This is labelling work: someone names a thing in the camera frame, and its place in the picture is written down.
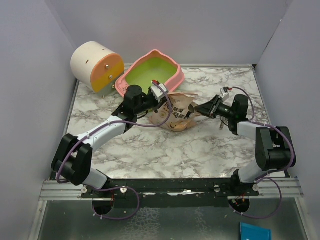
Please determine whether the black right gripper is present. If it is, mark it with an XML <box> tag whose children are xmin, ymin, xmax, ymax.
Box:
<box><xmin>195</xmin><ymin>95</ymin><xmax>236</xmax><ymax>120</ymax></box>

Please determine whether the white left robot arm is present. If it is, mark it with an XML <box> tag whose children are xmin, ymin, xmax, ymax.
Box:
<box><xmin>51</xmin><ymin>81</ymin><xmax>168</xmax><ymax>198</ymax></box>

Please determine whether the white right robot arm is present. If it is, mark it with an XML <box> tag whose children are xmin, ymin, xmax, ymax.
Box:
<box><xmin>195</xmin><ymin>94</ymin><xmax>297</xmax><ymax>196</ymax></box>

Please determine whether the cream orange cylindrical cat house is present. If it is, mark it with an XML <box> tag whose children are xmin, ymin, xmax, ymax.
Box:
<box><xmin>70</xmin><ymin>41</ymin><xmax>125</xmax><ymax>94</ymax></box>

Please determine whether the blue card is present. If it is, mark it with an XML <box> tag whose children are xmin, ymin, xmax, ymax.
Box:
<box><xmin>240</xmin><ymin>222</ymin><xmax>272</xmax><ymax>240</ymax></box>

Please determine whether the pink green litter box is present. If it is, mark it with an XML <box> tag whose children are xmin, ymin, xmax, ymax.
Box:
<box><xmin>114</xmin><ymin>49</ymin><xmax>185</xmax><ymax>96</ymax></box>

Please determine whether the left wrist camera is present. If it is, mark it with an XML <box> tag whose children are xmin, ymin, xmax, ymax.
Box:
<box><xmin>150</xmin><ymin>80</ymin><xmax>169</xmax><ymax>103</ymax></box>

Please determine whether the aluminium frame rail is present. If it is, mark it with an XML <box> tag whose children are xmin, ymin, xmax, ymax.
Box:
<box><xmin>39</xmin><ymin>180</ymin><xmax>82</xmax><ymax>201</ymax></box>

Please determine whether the cat litter bag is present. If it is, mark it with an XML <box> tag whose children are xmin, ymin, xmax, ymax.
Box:
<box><xmin>160</xmin><ymin>92</ymin><xmax>200</xmax><ymax>132</ymax></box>

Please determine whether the bag sealing clip strip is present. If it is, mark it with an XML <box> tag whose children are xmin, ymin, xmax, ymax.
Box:
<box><xmin>219</xmin><ymin>120</ymin><xmax>225</xmax><ymax>130</ymax></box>

